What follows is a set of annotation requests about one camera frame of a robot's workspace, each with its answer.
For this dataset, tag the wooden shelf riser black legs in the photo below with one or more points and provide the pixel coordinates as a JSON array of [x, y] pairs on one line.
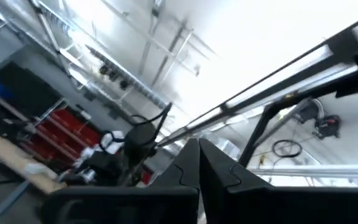
[[8, 155]]

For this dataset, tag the red bin shelving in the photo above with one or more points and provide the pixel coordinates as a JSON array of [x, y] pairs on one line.
[[70, 130]]

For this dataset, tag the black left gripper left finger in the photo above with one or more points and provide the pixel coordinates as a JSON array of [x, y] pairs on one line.
[[185, 174]]

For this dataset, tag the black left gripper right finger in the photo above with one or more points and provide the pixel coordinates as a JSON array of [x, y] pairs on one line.
[[219, 174]]

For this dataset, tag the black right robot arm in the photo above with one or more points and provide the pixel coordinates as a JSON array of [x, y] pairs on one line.
[[138, 140]]

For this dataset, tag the black overhead camera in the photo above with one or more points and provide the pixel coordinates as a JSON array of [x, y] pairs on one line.
[[328, 126]]

